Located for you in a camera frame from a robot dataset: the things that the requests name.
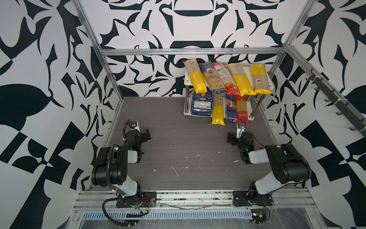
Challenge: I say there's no red yellow spaghetti bag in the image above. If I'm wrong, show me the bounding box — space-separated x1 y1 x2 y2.
235 95 249 125

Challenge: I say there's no blue Barilla spaghetti bag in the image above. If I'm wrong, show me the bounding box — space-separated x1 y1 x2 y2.
226 94 237 123

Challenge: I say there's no yellow Pastatime bag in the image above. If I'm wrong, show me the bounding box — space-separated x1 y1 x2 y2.
184 59 207 94
227 63 256 96

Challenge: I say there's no blue Barilla pasta box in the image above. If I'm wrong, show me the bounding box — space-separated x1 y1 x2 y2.
191 91 213 117

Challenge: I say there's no red label spaghetti bag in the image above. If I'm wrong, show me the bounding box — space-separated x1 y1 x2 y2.
213 63 240 95

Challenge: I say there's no yellow spaghetti bag short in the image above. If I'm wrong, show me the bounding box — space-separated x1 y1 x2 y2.
250 64 272 95

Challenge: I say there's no blue label spaghetti bag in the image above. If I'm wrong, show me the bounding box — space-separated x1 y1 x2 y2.
198 61 227 94

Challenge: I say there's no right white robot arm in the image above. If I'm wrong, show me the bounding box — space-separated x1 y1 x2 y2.
227 132 311 207

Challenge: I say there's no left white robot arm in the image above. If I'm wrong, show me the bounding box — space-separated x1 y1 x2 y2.
91 119 157 227

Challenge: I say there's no white two-tier shelf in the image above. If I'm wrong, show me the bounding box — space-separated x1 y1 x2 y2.
183 65 275 121

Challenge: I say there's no small circuit board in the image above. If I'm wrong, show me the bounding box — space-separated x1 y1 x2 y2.
251 208 270 225

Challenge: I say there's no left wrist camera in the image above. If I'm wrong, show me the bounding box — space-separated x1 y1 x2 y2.
129 121 140 132

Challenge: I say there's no white slotted cable duct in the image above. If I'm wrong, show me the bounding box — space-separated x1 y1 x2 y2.
81 208 252 220

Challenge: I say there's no aluminium frame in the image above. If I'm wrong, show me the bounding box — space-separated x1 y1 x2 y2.
71 0 366 189

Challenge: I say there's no wall hook rack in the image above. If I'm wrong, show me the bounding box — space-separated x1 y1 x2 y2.
307 68 366 138

